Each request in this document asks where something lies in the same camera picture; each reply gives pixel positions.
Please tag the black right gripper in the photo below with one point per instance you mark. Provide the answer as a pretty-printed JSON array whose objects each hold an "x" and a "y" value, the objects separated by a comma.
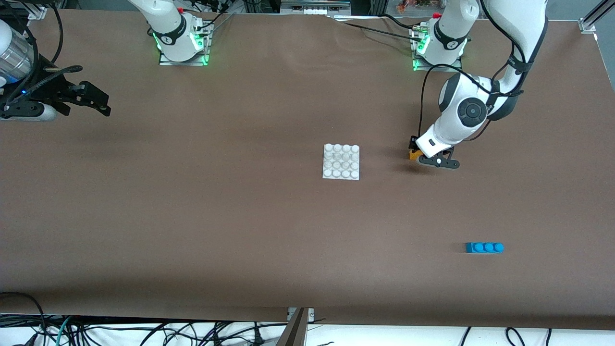
[{"x": 52, "y": 90}]

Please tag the yellow two-stud block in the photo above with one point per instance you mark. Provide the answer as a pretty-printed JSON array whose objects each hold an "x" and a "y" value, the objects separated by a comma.
[{"x": 413, "y": 154}]

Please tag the white studded base plate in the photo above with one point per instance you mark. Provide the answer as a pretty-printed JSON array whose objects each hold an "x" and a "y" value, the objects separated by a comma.
[{"x": 341, "y": 162}]

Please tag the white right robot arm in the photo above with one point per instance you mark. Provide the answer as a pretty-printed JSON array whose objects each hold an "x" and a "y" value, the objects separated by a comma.
[{"x": 170, "y": 33}]

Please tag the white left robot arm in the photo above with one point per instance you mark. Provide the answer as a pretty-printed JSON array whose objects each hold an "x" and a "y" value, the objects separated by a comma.
[{"x": 519, "y": 24}]

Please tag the blue three-stud block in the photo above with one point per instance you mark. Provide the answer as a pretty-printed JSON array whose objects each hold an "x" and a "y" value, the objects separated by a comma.
[{"x": 484, "y": 248}]

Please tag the orange brown object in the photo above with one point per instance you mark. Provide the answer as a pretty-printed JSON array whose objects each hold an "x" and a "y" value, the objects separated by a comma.
[{"x": 413, "y": 5}]

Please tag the brown table cover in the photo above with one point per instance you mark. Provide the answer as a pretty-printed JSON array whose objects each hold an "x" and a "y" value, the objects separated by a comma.
[{"x": 307, "y": 240}]

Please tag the grey metal box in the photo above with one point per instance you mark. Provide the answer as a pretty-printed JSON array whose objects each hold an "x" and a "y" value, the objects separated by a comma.
[{"x": 312, "y": 5}]

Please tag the dark aluminium profile beam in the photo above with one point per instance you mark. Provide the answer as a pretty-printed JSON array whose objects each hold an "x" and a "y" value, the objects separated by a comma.
[{"x": 294, "y": 331}]

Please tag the silver corner bracket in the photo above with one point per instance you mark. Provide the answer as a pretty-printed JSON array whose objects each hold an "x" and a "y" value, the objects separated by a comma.
[
  {"x": 38, "y": 13},
  {"x": 587, "y": 25}
]

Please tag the silver bracket plate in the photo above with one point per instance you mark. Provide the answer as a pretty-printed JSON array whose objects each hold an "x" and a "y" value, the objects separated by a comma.
[{"x": 310, "y": 315}]

